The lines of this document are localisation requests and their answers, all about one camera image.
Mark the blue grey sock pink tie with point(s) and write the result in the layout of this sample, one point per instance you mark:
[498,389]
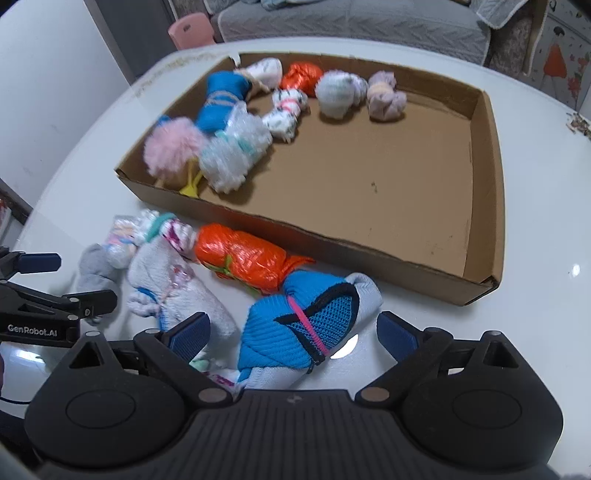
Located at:
[277,332]

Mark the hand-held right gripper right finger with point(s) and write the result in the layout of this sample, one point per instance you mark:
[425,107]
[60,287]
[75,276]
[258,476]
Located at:
[396,334]

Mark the lilac sock beige scrunchie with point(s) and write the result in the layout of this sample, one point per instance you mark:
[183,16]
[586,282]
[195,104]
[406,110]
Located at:
[385,104]

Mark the grey sock bundle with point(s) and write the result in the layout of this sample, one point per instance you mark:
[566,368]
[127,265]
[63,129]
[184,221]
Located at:
[92,272]

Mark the light blue blanket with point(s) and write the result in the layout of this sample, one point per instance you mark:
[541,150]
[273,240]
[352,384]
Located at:
[281,3]

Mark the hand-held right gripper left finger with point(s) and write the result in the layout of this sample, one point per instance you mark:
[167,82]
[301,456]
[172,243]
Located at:
[187,334]

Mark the white sock blue tie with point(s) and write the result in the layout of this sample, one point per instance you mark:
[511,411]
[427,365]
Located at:
[184,295]

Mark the white fluffy sock bundle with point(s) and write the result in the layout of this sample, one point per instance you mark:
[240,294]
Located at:
[231,161]

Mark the white striped bundle beige tie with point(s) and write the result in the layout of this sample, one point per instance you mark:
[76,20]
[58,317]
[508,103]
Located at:
[268,69]

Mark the white black-print bundle pink tie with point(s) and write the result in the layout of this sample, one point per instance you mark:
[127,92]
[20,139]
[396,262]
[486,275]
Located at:
[281,120]

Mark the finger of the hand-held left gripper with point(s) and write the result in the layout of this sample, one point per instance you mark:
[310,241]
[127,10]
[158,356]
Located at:
[39,263]
[87,302]

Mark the white bundle purple scrunchie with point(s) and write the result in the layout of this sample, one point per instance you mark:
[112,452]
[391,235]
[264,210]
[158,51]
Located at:
[337,94]

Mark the grey quilted sofa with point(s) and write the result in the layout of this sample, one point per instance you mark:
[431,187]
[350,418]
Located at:
[369,27]

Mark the clear plastic bundle pastel scrunchie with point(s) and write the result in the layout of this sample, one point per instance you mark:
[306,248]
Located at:
[120,240]

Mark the white purple-print bundle green scrunchie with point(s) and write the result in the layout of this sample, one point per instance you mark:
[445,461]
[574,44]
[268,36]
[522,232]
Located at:
[219,379]

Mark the small orange plastic bundle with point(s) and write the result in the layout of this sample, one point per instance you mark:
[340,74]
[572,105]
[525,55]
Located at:
[300,76]

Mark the blue sock beige yarn tie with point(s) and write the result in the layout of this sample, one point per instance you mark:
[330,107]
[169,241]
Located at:
[221,110]

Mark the orange plastic bundle green tie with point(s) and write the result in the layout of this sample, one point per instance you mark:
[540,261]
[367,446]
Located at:
[244,254]

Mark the white purple-print bundle teal scrunchie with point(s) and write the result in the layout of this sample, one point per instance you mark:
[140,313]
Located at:
[150,221]

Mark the brown cardboard box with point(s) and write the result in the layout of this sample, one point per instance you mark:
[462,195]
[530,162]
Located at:
[369,184]

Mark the pink plastic chair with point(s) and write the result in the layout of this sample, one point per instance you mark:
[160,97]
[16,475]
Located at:
[189,27]

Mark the floral figure wall poster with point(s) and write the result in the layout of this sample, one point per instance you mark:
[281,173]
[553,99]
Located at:
[558,60]

